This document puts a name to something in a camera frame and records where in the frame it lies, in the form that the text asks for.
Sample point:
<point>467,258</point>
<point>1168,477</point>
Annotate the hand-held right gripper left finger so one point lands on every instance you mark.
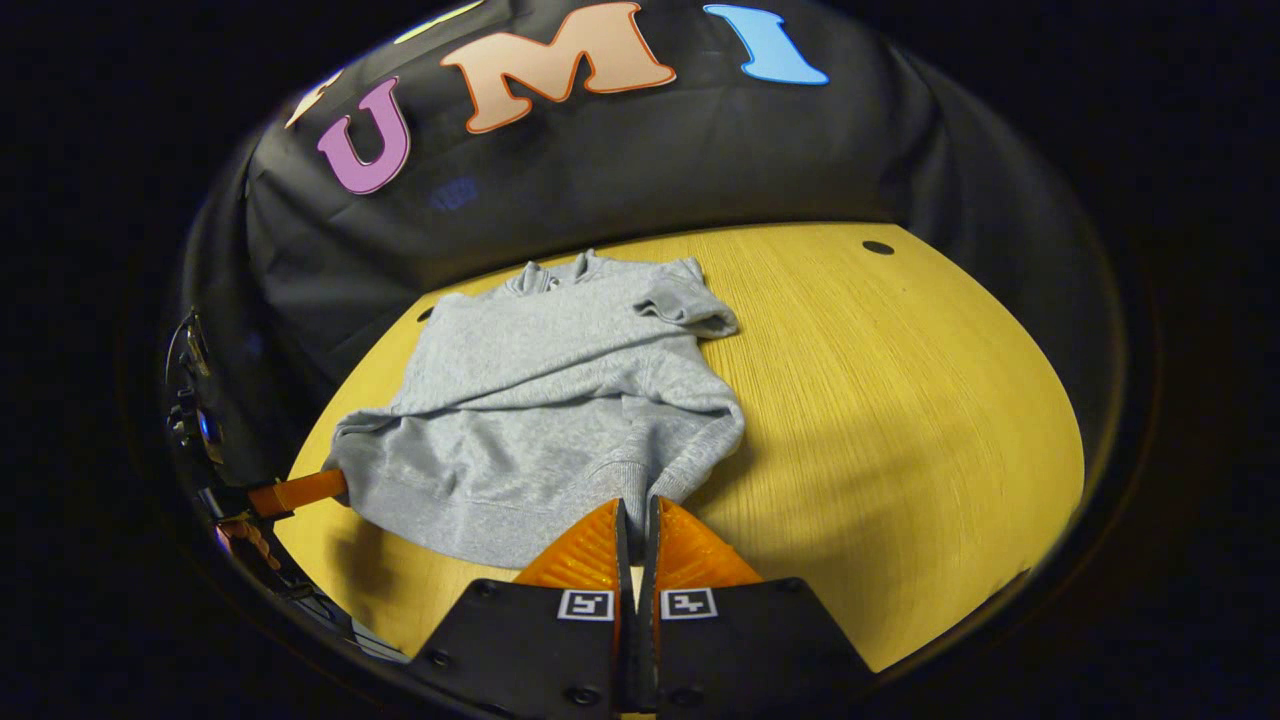
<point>623,560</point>

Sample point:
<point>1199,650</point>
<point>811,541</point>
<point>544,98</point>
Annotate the grey zip-neck sweatshirt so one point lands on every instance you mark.
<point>550,400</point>

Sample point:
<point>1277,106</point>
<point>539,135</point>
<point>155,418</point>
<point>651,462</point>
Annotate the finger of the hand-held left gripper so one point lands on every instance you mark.
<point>300,492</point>

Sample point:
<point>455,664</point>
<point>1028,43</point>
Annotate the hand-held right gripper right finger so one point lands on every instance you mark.
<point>651,570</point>

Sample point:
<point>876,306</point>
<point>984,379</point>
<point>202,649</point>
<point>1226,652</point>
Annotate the black backdrop cloth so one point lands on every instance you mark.
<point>700,150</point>

